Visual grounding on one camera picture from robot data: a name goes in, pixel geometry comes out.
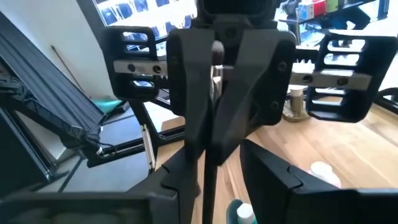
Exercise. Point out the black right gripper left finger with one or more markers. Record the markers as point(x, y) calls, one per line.
point(177, 193)

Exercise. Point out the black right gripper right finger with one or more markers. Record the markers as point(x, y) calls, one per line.
point(273, 193)

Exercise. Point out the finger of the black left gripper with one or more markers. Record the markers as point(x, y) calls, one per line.
point(192, 77)
point(258, 77)

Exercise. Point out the black paintbrush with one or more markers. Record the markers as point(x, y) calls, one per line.
point(210, 193)

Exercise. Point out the teal plastic bin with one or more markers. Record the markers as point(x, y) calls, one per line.
point(231, 213)

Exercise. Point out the pink paint bottle white cap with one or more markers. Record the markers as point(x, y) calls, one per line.
point(321, 171)

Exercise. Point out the green flat object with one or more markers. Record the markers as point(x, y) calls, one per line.
point(107, 105)

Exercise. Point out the white cardboard box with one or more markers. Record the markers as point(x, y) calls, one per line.
point(161, 116)

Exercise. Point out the white board blue prints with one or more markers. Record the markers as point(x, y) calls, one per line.
point(149, 15)

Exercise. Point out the thin brown stick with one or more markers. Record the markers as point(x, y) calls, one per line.
point(70, 71)

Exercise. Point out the black desk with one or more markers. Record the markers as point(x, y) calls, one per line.
point(109, 174)

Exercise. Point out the white and blue box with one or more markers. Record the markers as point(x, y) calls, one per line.
point(306, 11)

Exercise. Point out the grey monitor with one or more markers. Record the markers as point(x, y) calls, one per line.
point(46, 62)

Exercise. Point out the red box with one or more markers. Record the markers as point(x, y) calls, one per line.
point(318, 7)

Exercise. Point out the green box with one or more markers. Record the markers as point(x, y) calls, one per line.
point(331, 4)

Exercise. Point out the black metal bar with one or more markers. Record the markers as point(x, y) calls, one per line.
point(37, 105)

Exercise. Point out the silver bracket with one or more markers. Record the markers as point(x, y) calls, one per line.
point(148, 146)

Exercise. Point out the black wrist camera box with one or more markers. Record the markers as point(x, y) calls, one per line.
point(233, 6)

